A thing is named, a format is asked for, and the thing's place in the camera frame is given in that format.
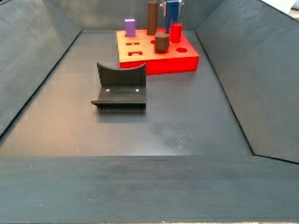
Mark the blue square-circle peg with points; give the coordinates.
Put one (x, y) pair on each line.
(171, 12)

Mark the red peg board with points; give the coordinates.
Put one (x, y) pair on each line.
(136, 51)

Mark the tall brown cylinder peg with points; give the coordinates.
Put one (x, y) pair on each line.
(151, 17)

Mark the red star peg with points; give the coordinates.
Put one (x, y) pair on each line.
(176, 30)

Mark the purple hexagonal peg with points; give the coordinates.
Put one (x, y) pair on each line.
(130, 27)

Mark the short brown peg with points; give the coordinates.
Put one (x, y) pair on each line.
(162, 42)

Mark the black curved stand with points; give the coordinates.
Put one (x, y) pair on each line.
(122, 86)

